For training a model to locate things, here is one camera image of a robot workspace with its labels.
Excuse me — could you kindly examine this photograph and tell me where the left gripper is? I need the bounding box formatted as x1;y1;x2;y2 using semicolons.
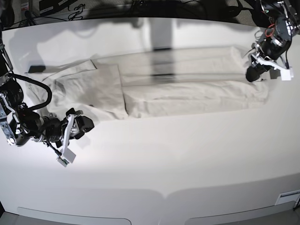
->
246;38;291;82

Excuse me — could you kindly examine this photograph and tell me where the light grey T-shirt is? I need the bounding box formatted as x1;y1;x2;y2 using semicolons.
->
27;46;269;122

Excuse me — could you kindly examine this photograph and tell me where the black cable bundle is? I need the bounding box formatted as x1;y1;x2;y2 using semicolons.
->
62;0;94;21

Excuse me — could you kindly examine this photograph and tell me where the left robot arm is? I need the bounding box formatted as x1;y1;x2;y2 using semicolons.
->
246;0;300;82

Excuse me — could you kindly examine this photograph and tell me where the white label sticker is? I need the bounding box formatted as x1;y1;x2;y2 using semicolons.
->
275;190;300;206

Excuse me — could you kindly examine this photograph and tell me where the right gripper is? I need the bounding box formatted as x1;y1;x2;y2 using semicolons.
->
38;108;94;143

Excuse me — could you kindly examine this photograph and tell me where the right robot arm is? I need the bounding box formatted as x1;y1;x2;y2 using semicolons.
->
0;43;94;148

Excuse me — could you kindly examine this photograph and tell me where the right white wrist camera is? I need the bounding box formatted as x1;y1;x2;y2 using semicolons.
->
57;114;79;167

